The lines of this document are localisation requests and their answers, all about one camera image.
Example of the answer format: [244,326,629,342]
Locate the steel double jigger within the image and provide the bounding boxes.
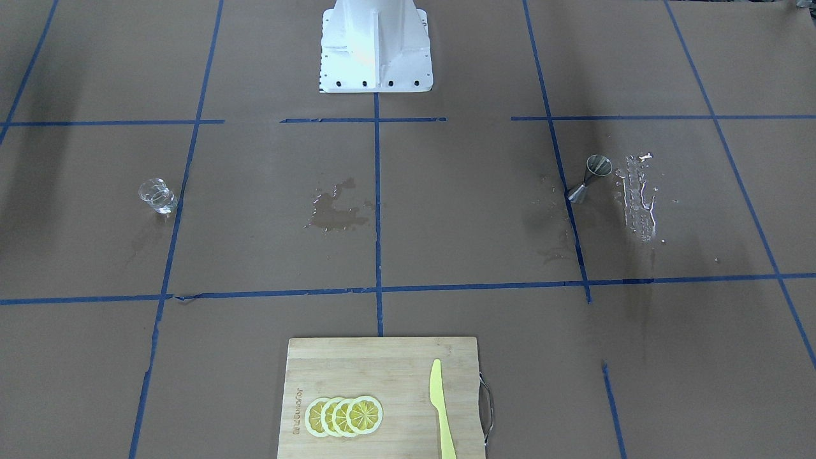
[567,154,612,204]

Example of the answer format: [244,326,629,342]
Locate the clear glass beaker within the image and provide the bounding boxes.
[138,178,178,215]

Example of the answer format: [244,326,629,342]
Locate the bamboo cutting board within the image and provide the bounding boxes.
[277,337,486,458]

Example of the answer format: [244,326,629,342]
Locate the yellow plastic knife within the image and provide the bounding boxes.
[428,358,456,458]

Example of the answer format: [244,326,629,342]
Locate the lemon slice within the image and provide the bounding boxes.
[346,395,384,435]
[331,398,358,438]
[305,397,329,438]
[319,397,344,437]

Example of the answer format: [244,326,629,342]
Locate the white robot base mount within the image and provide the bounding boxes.
[319,1,434,94]

